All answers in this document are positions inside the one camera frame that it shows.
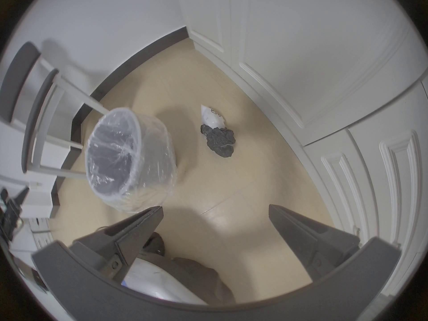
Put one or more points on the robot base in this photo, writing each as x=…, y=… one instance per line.
x=150, y=276

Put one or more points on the grey and white chair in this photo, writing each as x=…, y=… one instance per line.
x=33, y=112

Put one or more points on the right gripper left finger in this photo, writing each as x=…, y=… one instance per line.
x=130, y=236

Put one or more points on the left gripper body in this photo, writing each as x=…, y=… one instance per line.
x=10, y=217

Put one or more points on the clear plastic bag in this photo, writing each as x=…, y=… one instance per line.
x=110, y=145

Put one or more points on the white trash bin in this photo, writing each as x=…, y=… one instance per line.
x=157, y=152

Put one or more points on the white wardrobe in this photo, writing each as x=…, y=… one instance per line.
x=317, y=62

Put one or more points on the white bedside table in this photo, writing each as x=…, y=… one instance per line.
x=40, y=234

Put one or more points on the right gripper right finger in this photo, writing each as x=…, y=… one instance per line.
x=307, y=242

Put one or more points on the white printed wrapper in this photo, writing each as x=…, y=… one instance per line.
x=210, y=117

